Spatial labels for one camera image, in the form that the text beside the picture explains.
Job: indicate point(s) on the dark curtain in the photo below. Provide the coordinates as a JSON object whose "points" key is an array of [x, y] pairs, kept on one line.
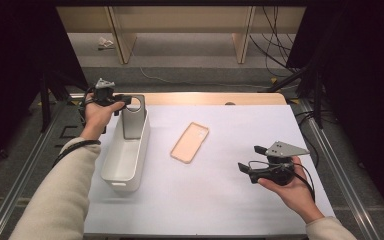
{"points": [[13, 66], [363, 83]]}

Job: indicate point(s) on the crumpled white paper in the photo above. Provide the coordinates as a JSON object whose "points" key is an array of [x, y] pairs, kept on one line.
{"points": [[105, 42]]}

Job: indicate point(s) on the person's left hand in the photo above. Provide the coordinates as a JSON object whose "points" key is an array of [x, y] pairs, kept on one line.
{"points": [[96, 120]]}

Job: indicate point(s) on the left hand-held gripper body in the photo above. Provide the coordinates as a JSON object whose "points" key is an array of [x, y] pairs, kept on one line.
{"points": [[104, 95]]}

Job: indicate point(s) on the white plastic storage box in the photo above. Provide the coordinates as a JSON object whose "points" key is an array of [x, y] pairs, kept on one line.
{"points": [[126, 160]]}

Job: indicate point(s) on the peach phone case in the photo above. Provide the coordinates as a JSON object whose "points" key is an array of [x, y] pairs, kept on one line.
{"points": [[189, 143]]}

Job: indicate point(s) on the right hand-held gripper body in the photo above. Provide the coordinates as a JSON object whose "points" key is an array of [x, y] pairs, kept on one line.
{"points": [[280, 171]]}

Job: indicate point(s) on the light wooden desk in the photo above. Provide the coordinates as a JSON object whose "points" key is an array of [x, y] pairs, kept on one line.
{"points": [[180, 20]]}

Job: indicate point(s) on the yellow tape piece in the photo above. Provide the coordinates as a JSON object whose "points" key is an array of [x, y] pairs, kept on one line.
{"points": [[74, 102], [273, 80], [294, 101]]}

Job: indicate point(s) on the grey phone case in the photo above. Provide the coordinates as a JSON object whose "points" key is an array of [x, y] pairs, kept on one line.
{"points": [[133, 125]]}

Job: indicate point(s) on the white table sheet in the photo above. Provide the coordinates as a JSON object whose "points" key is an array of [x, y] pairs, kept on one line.
{"points": [[213, 200]]}

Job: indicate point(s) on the black tape floor mark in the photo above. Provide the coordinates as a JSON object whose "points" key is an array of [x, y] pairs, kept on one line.
{"points": [[67, 136]]}

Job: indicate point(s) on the person's right hand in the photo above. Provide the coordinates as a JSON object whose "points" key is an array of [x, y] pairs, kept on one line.
{"points": [[296, 193]]}

